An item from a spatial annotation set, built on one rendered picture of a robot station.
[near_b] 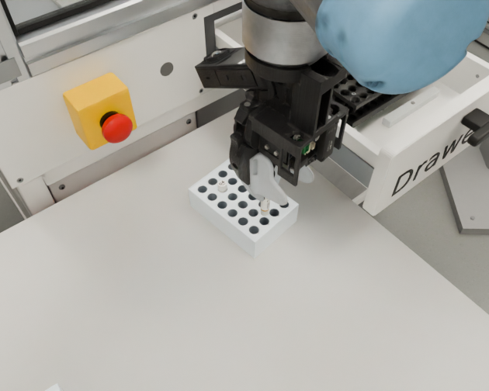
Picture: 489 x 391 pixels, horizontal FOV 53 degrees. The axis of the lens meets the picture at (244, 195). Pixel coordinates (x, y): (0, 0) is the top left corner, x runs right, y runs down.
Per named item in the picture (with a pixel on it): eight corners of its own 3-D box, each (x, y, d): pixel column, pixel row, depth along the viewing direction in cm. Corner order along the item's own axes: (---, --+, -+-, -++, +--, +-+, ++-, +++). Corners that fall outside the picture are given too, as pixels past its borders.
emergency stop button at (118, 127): (137, 137, 63) (132, 114, 60) (110, 151, 62) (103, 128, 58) (126, 125, 65) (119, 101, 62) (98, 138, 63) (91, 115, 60)
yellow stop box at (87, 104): (141, 131, 66) (132, 89, 61) (93, 155, 63) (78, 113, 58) (123, 112, 69) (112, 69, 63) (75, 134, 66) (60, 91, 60)
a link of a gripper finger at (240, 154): (238, 192, 51) (241, 129, 45) (228, 185, 52) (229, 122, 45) (268, 170, 54) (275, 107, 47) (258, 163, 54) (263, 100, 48)
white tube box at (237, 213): (296, 220, 66) (299, 204, 64) (254, 258, 63) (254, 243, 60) (232, 173, 72) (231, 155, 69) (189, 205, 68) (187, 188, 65)
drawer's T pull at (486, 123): (510, 122, 59) (515, 112, 58) (473, 150, 56) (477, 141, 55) (483, 106, 60) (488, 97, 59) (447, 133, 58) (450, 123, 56)
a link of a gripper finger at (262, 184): (275, 236, 54) (282, 179, 47) (237, 206, 56) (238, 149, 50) (293, 220, 55) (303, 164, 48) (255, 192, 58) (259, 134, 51)
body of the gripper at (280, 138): (292, 193, 46) (304, 92, 37) (228, 147, 50) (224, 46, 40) (341, 151, 49) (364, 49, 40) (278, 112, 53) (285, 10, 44)
